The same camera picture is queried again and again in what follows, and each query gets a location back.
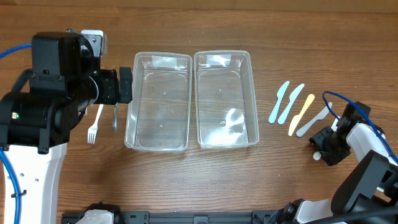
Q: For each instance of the mint green plastic knife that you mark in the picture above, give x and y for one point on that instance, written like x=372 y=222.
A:
x=280 y=94

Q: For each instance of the yellow plastic knife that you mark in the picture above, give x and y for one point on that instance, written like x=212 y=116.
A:
x=296 y=119

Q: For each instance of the white plastic knife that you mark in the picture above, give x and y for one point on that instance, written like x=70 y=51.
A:
x=317 y=156

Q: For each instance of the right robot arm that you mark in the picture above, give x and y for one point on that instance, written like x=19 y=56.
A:
x=369 y=194

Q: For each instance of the light blue plastic knife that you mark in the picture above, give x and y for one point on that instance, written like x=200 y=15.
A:
x=292 y=97

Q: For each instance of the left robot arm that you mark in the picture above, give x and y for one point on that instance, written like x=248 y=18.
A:
x=47 y=101

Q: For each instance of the left clear plastic container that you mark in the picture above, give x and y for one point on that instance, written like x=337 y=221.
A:
x=158 y=117

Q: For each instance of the clear plastic container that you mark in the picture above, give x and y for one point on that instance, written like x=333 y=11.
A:
x=225 y=99
x=158 y=117

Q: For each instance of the white plastic fork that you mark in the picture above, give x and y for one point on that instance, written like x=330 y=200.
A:
x=93 y=129

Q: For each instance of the right clear plastic container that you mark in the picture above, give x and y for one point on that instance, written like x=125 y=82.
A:
x=225 y=99

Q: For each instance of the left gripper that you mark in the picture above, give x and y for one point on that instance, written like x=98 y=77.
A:
x=125 y=84

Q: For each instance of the silver metal fork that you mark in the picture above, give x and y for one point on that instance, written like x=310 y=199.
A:
x=115 y=118

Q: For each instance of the pale grey plastic knife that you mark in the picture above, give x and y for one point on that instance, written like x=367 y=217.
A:
x=320 y=116

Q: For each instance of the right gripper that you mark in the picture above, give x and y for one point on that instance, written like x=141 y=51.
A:
x=323 y=143

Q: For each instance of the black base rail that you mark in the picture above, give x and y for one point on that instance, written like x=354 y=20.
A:
x=145 y=217

